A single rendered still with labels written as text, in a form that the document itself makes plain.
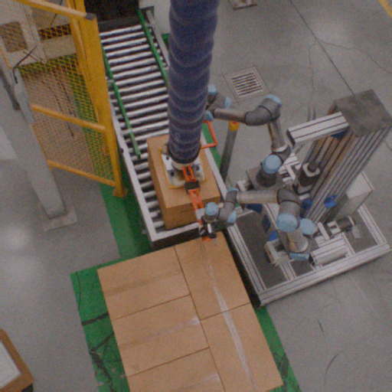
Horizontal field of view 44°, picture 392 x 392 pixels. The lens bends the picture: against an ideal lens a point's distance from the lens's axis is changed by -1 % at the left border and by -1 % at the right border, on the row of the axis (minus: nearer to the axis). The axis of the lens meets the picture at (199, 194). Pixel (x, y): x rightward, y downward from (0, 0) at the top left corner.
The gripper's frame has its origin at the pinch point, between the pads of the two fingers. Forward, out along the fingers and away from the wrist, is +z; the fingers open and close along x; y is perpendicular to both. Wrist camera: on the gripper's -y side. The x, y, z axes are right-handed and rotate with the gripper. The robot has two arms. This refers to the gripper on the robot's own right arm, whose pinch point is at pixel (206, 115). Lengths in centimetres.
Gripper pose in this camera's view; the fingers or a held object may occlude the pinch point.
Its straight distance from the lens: 365.3
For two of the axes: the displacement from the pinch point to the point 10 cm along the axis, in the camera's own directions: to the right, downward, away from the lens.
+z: -0.7, 4.4, 8.9
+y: 2.7, 8.7, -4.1
